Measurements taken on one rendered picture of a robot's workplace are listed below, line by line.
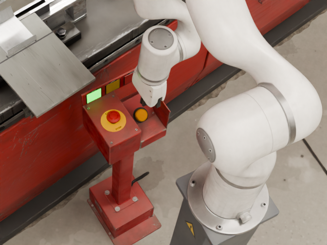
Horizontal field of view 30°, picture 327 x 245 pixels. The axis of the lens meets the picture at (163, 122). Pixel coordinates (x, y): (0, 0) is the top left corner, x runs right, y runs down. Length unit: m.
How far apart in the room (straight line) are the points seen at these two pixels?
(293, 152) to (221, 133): 1.67
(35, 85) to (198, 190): 0.48
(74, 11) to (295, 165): 1.29
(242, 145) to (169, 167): 1.53
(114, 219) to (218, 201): 1.04
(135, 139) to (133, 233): 0.74
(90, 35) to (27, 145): 0.39
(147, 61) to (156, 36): 0.07
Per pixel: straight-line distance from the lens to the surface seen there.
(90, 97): 1.74
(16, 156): 1.91
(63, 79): 1.55
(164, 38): 1.44
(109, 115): 1.72
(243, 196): 1.28
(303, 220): 2.57
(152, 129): 1.82
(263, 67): 1.09
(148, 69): 1.49
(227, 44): 1.07
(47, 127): 1.89
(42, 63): 1.59
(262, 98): 1.06
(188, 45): 1.49
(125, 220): 2.32
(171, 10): 1.39
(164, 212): 2.47
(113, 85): 1.76
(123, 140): 1.71
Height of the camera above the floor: 2.31
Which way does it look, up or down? 61 degrees down
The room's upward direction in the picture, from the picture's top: 10 degrees clockwise
